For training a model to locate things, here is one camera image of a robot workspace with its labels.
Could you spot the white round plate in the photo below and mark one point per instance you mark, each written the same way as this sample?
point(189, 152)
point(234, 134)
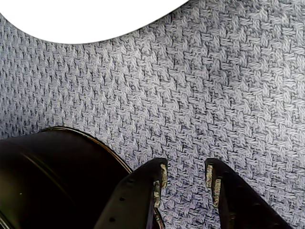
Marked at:
point(71, 19)

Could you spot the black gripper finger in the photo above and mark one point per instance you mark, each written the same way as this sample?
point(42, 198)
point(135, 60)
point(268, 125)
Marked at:
point(133, 195)
point(238, 205)

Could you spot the black metal bucket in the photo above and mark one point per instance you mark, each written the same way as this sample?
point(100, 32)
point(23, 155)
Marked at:
point(47, 179)

